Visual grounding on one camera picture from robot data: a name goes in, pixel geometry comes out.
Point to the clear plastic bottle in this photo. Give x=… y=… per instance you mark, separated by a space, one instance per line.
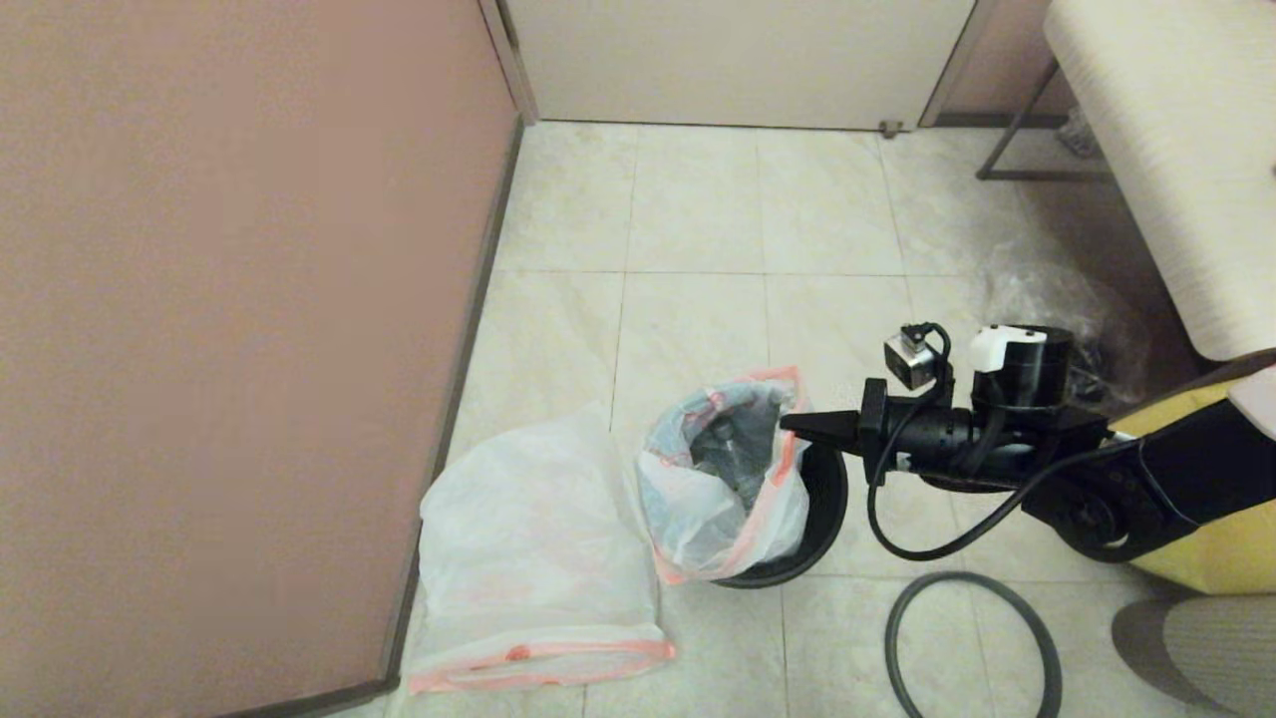
x=733 y=449

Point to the dark grey baseboard strip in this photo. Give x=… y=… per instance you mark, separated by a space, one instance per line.
x=455 y=399

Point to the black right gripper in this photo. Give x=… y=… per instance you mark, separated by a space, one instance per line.
x=927 y=434

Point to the clear bag with dark contents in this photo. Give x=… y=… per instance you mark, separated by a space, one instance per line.
x=1037 y=294

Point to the small clear plastic wrapper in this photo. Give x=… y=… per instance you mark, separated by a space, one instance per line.
x=1077 y=133

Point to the dark metal table frame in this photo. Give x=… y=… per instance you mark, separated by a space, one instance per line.
x=1042 y=176

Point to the black round trash bin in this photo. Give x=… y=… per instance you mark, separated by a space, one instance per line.
x=822 y=499

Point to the grey door frame post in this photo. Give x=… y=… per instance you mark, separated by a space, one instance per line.
x=957 y=60
x=508 y=60

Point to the white door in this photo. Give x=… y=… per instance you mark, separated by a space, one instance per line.
x=738 y=60

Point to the white bag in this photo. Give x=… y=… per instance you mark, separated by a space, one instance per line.
x=698 y=529

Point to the white plastic bag liner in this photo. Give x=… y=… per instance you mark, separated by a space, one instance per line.
x=528 y=538

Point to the grey ribbed round pad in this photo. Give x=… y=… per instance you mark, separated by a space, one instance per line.
x=1216 y=648

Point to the yellow fabric bag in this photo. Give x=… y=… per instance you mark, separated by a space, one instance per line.
x=1216 y=568

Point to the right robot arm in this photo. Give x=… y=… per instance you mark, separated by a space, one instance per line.
x=1196 y=469

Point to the small metal door stop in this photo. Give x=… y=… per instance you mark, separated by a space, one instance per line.
x=889 y=129

